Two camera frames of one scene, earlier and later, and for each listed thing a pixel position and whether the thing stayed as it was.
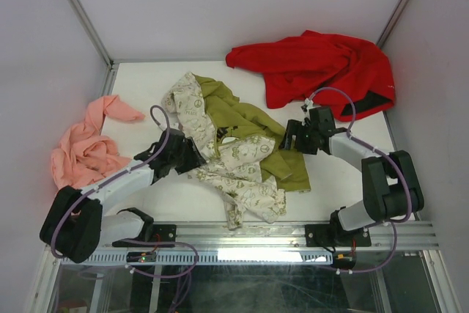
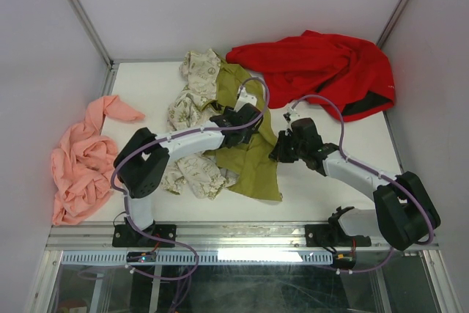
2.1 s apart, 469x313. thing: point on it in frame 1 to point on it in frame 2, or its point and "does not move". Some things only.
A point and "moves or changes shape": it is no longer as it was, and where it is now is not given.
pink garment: x=84 y=155 does not move
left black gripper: x=193 y=159 to x=229 y=112
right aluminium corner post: x=385 y=33 does not move
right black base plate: x=332 y=235 does not move
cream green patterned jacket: x=245 y=165 moves or changes shape
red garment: x=352 y=77 does not move
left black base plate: x=162 y=233 does not move
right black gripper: x=294 y=127 to x=277 y=152
